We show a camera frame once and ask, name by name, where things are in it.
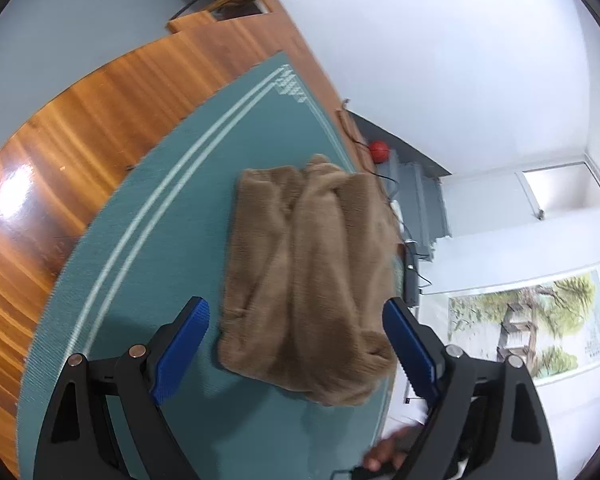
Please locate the person's right hand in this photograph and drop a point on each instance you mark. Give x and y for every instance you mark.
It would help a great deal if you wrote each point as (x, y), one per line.
(387, 447)

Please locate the teal woven mat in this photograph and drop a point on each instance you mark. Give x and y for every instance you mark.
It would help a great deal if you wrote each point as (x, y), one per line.
(155, 200)

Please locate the window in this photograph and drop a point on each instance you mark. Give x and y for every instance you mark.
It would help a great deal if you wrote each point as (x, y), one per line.
(560, 185)

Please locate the wooden chair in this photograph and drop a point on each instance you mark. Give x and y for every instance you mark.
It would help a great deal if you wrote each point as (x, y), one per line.
(220, 5)

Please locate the red ball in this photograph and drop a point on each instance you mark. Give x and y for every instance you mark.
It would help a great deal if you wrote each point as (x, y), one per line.
(378, 151)

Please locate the white power strip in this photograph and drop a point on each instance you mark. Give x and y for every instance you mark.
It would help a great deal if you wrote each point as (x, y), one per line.
(397, 215)

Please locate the black device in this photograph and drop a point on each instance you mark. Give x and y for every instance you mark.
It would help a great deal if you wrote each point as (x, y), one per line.
(410, 280)

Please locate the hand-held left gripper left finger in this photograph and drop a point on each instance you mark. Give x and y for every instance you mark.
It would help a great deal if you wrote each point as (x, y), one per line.
(180, 350)

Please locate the landscape wall painting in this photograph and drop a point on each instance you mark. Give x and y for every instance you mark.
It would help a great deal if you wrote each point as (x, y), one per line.
(530, 325)

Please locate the brown fleece garment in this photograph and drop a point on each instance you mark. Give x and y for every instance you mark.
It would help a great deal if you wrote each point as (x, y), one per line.
(305, 270)

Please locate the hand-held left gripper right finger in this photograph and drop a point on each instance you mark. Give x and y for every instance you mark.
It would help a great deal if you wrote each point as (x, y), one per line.
(412, 350)

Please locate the grey cabinet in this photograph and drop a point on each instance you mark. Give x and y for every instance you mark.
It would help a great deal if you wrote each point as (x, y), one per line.
(410, 195)

